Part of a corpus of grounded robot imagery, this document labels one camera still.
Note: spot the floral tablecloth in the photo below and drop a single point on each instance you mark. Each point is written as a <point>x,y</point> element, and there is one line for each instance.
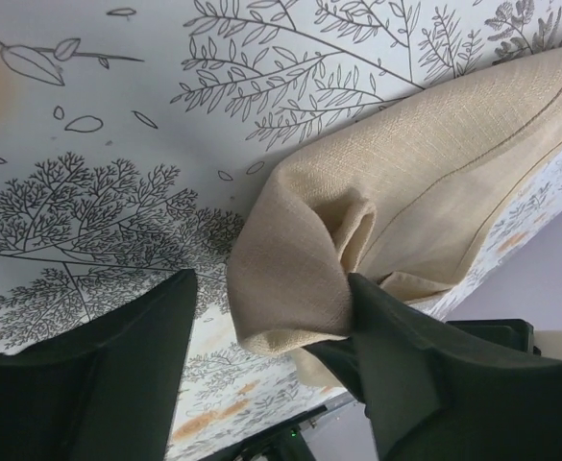
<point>135,136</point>

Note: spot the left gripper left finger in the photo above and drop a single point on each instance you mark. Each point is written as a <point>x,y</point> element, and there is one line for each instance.
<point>106,390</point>

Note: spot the beige cloth napkin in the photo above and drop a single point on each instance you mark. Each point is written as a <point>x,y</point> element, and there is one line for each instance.
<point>424,199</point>

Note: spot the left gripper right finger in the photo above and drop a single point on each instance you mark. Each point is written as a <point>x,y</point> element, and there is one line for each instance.
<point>484,402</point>

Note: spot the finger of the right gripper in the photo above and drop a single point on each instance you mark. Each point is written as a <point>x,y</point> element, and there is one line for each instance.
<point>340,358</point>

